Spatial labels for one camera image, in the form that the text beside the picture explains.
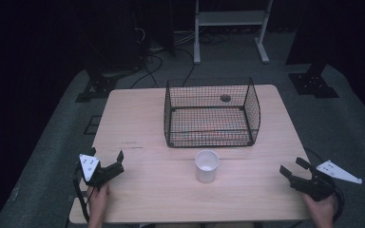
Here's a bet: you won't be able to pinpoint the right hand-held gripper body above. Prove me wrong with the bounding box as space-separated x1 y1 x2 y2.
289 160 363 202

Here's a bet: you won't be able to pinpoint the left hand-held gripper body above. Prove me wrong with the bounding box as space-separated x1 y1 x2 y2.
76 153 125 192

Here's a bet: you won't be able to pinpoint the person's left hand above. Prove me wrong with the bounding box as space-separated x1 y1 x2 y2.
86 181 111 223

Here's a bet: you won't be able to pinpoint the person's right hand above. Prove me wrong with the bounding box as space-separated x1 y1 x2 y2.
299 192 336 228

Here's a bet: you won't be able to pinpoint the black stand base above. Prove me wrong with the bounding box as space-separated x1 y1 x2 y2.
74 67 119 104
287 61 340 100

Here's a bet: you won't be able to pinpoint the white cup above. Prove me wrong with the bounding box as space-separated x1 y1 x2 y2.
194 149 221 184

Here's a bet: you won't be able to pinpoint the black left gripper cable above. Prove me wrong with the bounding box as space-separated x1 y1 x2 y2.
72 162 91 223

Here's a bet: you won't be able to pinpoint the black wire mesh basket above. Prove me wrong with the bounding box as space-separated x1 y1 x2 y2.
163 76 261 148

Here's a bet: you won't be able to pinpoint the black floor cables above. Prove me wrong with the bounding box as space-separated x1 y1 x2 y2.
129 27 232 89

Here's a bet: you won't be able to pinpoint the white metal stand frame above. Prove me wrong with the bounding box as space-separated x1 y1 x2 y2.
193 0 274 66

